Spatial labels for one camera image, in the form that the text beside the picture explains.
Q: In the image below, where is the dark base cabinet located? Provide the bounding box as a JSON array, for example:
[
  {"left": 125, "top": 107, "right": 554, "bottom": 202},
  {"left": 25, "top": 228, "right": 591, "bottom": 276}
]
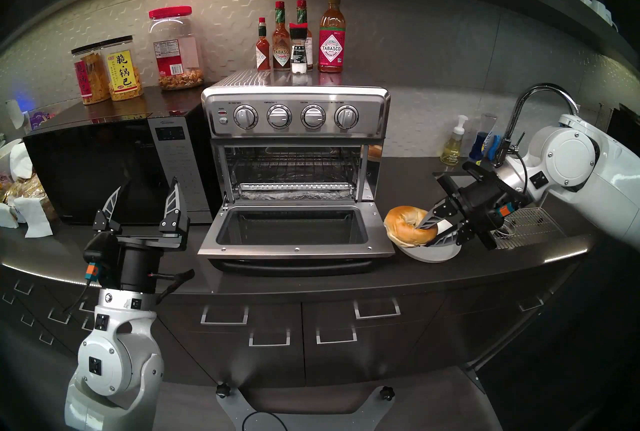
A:
[{"left": 0, "top": 260, "right": 586, "bottom": 388}]

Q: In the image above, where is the stainless steel sink basin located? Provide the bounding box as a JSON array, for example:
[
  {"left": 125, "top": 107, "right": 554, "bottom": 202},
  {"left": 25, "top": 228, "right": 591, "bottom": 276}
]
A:
[{"left": 432, "top": 171, "right": 611, "bottom": 252}]

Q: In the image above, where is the medium red Tabasco bottle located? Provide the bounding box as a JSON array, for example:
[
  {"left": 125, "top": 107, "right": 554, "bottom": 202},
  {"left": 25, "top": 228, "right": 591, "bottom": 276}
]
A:
[{"left": 271, "top": 1, "right": 292, "bottom": 72}]

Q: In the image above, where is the golden brown bagel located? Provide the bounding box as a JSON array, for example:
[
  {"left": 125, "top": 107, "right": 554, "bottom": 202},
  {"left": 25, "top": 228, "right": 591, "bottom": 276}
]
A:
[{"left": 383, "top": 205, "right": 441, "bottom": 248}]

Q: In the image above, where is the glass toaster oven door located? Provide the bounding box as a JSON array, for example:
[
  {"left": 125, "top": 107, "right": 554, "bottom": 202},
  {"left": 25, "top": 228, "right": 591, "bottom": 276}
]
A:
[{"left": 197, "top": 202, "right": 397, "bottom": 278}]

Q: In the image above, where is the snack jar red label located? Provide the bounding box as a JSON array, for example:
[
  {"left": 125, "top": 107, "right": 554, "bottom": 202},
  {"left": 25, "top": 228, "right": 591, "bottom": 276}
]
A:
[{"left": 71, "top": 46, "right": 112, "bottom": 106}]

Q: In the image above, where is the snack jar yellow label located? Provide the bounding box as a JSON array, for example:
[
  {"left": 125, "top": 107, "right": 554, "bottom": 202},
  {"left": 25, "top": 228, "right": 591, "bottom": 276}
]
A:
[{"left": 101, "top": 36, "right": 145, "bottom": 102}]

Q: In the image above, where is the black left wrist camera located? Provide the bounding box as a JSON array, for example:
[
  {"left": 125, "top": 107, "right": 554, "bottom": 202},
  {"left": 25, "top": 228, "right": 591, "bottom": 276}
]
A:
[{"left": 82, "top": 233, "right": 120, "bottom": 282}]

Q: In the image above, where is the wire sink rack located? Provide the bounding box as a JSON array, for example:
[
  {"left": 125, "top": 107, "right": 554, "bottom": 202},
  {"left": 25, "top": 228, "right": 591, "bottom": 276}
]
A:
[{"left": 492, "top": 206, "right": 568, "bottom": 251}]

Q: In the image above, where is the green label Tabasco bottle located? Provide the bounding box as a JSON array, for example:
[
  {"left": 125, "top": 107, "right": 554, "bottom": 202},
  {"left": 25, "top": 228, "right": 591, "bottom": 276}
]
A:
[{"left": 296, "top": 0, "right": 314, "bottom": 71}]

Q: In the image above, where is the crumpled white tissue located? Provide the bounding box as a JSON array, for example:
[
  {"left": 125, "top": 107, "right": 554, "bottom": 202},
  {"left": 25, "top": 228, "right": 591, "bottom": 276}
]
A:
[{"left": 9, "top": 142, "right": 35, "bottom": 182}]

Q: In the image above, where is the stainless steel toaster oven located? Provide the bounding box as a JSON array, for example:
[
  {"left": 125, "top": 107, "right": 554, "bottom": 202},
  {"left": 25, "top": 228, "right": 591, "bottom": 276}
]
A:
[{"left": 201, "top": 67, "right": 392, "bottom": 216}]

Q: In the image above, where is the white round plate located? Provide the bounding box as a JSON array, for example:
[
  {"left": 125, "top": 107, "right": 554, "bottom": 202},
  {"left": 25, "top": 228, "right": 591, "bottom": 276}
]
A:
[{"left": 397, "top": 230, "right": 462, "bottom": 264}]

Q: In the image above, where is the black coffee machine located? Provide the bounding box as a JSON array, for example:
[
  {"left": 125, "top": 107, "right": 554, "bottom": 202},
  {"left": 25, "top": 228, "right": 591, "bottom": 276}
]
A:
[{"left": 607, "top": 104, "right": 640, "bottom": 136}]

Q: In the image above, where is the white bowl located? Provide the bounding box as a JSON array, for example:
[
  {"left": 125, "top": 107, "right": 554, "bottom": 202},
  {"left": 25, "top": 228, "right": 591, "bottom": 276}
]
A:
[{"left": 0, "top": 137, "right": 23, "bottom": 171}]

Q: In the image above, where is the bagged bread loaf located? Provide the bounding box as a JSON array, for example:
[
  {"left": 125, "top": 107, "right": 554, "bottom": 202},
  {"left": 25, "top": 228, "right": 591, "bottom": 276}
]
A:
[{"left": 0, "top": 174, "right": 58, "bottom": 218}]

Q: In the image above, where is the black microwave oven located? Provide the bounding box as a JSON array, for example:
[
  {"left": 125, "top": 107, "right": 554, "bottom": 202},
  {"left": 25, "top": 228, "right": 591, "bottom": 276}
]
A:
[{"left": 22, "top": 85, "right": 221, "bottom": 227}]

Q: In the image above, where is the dark blue dish bottle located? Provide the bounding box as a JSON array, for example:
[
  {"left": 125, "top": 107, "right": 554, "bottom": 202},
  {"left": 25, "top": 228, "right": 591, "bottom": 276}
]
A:
[{"left": 470, "top": 131, "right": 491, "bottom": 166}]

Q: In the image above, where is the purple snack bag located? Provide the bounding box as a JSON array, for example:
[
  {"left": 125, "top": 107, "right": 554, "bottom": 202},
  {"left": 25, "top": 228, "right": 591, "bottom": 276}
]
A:
[{"left": 27, "top": 110, "right": 56, "bottom": 132}]

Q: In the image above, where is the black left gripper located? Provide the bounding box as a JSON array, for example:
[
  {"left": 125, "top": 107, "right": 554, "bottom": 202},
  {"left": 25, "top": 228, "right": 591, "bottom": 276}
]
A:
[{"left": 92, "top": 176, "right": 191, "bottom": 292}]

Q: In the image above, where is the chrome gooseneck faucet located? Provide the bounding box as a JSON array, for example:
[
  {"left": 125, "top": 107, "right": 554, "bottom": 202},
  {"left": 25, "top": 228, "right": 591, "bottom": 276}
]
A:
[{"left": 492, "top": 83, "right": 582, "bottom": 168}]

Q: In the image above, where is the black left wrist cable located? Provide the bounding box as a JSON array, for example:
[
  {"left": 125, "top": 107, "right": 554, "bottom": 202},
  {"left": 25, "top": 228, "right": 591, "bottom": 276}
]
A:
[{"left": 150, "top": 269, "right": 196, "bottom": 306}]

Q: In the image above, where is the clear jar red lid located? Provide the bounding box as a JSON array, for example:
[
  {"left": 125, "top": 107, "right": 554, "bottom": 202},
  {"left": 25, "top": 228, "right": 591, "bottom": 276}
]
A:
[{"left": 148, "top": 6, "right": 205, "bottom": 92}]

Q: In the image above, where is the large orange Tabasco bottle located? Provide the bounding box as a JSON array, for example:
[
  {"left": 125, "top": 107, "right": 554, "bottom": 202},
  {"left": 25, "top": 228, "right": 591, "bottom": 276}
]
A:
[{"left": 318, "top": 0, "right": 347, "bottom": 74}]

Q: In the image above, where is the black floor cable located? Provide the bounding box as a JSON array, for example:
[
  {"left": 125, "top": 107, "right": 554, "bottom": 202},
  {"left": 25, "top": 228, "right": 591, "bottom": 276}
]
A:
[{"left": 242, "top": 410, "right": 291, "bottom": 431}]

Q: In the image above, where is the black cap salt grinder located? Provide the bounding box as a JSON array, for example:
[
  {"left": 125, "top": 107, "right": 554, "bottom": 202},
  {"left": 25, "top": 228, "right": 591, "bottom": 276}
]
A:
[{"left": 290, "top": 23, "right": 310, "bottom": 75}]

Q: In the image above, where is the small red Tabasco bottle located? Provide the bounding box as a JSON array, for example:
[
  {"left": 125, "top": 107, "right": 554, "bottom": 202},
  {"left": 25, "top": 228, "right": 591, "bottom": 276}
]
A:
[{"left": 255, "top": 17, "right": 271, "bottom": 72}]

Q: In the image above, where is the silver oven knob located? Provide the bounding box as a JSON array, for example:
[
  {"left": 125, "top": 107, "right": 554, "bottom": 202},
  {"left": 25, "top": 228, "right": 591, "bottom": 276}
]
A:
[
  {"left": 300, "top": 104, "right": 327, "bottom": 130},
  {"left": 266, "top": 103, "right": 293, "bottom": 130},
  {"left": 334, "top": 104, "right": 360, "bottom": 130},
  {"left": 233, "top": 104, "right": 259, "bottom": 131}
]

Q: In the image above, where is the foil lined oven tray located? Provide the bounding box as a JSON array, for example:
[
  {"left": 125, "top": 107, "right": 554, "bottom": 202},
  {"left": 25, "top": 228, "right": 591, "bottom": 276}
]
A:
[{"left": 239, "top": 189, "right": 357, "bottom": 202}]

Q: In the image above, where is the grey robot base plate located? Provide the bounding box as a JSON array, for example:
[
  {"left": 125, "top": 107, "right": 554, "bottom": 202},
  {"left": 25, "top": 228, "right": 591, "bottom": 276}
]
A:
[{"left": 216, "top": 382, "right": 396, "bottom": 431}]

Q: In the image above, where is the wire oven rack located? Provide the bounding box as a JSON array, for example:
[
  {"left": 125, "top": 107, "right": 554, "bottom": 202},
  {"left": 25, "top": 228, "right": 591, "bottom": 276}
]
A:
[{"left": 235, "top": 157, "right": 360, "bottom": 191}]

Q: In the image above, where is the yellow soap pump dispenser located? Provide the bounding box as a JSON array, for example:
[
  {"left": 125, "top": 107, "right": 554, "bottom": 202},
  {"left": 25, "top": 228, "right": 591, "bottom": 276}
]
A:
[{"left": 440, "top": 115, "right": 469, "bottom": 167}]

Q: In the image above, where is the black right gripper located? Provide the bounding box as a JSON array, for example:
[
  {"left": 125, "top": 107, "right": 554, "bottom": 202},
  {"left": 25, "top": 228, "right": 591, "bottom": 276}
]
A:
[{"left": 416, "top": 174, "right": 526, "bottom": 250}]

